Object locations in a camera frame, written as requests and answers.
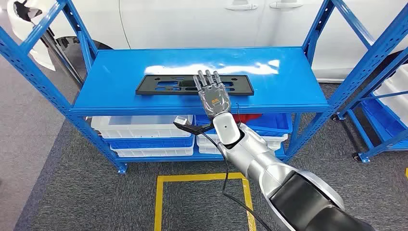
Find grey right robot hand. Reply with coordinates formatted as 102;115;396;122
192;69;232;121

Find black plastic frame part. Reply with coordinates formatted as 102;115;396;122
136;74;255;96

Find red plastic part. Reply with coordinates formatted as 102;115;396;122
232;114;264;126

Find blue steel shelf rack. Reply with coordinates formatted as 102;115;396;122
0;0;408;174

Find blue plastic bin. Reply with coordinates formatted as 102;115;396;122
103;135;196;151
194;113;293;137

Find white car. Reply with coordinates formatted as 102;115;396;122
6;0;408;84

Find yellow floor tape square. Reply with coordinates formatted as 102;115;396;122
154;172;257;231

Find blue wheeled cart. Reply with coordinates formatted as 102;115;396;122
331;48;408;164

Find black camera cable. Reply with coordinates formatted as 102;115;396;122
199;130;275;231

